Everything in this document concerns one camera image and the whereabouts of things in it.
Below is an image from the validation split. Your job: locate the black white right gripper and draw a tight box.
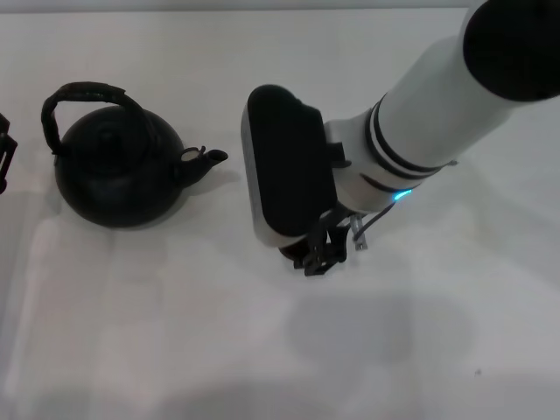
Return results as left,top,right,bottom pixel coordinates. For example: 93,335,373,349
240,84,352,277

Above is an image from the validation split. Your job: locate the small dark brown teacup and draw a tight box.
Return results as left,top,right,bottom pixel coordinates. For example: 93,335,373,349
278,242,310,260

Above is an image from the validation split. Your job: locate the black round teapot with handle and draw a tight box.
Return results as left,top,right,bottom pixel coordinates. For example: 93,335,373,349
40,80,230,228

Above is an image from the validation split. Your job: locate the grey right wrist cable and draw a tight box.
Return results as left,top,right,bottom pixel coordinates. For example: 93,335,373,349
351,197,402,253

